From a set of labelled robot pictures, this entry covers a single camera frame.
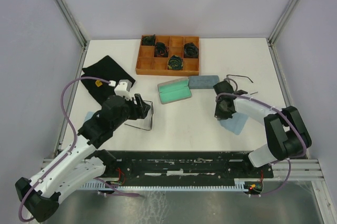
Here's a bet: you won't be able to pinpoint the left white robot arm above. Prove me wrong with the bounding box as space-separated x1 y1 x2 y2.
15 94 152 223

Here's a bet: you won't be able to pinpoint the blue cleaning cloth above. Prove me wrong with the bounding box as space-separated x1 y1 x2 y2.
82 111 99 127
219 112 249 135

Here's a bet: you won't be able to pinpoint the thin-frame glasses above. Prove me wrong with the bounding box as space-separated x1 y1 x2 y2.
223 74 259 95
124 100 154 131

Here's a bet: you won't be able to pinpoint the thin-frame glasses right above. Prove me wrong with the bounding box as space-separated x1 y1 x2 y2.
223 74 259 95

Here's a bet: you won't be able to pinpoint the white slotted cable duct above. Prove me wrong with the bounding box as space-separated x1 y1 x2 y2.
78 178 251 190

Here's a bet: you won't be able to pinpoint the right electronics board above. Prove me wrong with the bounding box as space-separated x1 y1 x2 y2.
249 182 263 193

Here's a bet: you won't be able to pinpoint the black cloth pouch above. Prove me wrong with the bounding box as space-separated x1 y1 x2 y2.
81 55 136 105

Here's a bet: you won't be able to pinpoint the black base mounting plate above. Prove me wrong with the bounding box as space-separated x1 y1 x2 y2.
103 151 274 182

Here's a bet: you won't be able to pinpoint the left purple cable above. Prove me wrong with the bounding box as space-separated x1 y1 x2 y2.
18 76 116 221

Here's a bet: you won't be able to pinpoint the blue glasses case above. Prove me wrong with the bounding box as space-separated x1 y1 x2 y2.
189 75 220 90

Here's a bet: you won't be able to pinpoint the left aluminium frame post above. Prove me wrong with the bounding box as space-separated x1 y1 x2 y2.
39 0 89 48

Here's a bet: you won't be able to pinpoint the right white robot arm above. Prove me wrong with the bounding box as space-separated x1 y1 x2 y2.
213 80 312 177

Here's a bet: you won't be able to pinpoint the red wires left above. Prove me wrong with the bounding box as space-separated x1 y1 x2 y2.
115 167 127 185

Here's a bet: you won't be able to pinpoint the thin-frame glasses left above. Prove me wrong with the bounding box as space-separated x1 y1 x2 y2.
124 100 154 131

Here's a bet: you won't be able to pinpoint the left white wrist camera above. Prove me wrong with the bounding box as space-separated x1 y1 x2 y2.
114 80 132 101

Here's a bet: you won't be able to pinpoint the aluminium frame post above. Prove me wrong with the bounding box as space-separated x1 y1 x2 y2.
39 0 89 48
267 0 316 47

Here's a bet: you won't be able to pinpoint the grey glasses case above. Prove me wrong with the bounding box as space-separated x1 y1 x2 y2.
157 77 192 104

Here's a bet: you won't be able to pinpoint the right aluminium frame post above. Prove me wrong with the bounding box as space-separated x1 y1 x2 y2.
267 0 316 47

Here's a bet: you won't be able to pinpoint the wooden compartment tray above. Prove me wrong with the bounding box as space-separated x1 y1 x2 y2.
135 35 201 76

